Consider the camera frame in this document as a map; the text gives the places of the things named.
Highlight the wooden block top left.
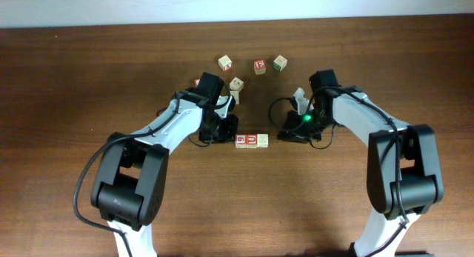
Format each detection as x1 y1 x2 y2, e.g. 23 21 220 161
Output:
218 55 233 71

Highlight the right black cable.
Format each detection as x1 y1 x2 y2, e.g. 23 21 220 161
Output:
267 96 337 150

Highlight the red U wooden block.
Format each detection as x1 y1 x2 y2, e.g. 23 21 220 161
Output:
246 134 258 148

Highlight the red E wooden block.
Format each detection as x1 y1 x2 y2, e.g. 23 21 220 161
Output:
253 59 267 75

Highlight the plain picture wooden block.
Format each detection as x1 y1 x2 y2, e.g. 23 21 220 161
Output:
229 77 244 92

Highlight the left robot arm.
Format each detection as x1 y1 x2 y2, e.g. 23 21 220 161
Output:
90 73 238 256

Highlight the red 9 wooden block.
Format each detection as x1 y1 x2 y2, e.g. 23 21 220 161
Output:
235 134 247 148

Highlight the Z wooden block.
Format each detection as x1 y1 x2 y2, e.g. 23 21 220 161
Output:
257 134 269 147

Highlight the ice cream wooden block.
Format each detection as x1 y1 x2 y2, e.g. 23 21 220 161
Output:
230 90 240 104

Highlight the green sided wooden block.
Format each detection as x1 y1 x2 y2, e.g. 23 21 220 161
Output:
273 55 288 72

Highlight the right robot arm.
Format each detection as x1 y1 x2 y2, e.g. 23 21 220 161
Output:
277 70 444 256

